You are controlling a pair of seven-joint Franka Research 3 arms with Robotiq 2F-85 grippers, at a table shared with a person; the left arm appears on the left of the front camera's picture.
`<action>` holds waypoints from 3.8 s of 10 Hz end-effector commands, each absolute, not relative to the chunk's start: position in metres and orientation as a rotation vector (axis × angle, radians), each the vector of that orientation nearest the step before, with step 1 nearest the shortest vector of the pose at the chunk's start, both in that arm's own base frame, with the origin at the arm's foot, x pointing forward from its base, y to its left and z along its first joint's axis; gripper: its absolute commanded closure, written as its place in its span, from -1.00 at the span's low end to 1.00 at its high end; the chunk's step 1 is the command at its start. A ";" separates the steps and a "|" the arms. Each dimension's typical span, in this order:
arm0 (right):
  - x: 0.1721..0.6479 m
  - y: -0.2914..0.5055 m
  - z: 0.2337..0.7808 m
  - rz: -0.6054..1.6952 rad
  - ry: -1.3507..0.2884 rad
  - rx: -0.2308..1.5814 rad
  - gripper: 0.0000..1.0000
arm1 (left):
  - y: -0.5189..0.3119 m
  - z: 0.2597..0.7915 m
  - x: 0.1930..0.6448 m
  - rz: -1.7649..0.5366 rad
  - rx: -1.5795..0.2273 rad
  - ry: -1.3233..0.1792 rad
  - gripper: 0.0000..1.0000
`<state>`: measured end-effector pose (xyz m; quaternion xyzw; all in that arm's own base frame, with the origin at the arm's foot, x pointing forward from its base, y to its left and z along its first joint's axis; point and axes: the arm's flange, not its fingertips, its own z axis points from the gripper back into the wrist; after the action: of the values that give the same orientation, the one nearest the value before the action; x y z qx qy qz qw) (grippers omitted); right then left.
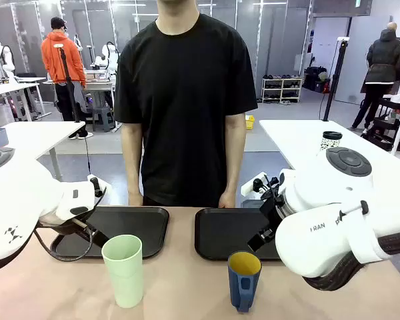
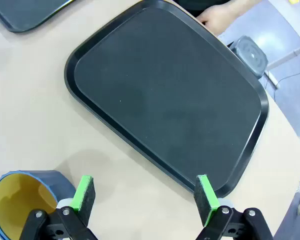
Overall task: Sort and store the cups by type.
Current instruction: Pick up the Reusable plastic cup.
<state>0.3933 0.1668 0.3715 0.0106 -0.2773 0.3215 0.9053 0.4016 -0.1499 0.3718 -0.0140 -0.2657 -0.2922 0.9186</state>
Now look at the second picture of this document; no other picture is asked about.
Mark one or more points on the person's left hand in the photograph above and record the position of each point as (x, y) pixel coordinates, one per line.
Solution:
(218, 18)

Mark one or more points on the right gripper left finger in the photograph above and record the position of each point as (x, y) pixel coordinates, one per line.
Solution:
(85, 195)

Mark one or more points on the black plastic serving tray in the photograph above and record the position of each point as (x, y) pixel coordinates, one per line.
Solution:
(165, 100)
(27, 15)

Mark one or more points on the blue cup with yellow inside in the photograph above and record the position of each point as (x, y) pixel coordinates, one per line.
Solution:
(15, 195)

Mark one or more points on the white plug connector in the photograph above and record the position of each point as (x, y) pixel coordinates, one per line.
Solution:
(272, 79)

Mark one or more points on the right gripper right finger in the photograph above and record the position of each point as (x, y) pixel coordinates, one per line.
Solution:
(205, 197)

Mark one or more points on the person's left forearm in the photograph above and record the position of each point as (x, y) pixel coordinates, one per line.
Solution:
(247, 3)

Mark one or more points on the person in black t-shirt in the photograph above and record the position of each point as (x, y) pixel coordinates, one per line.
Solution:
(202, 5)

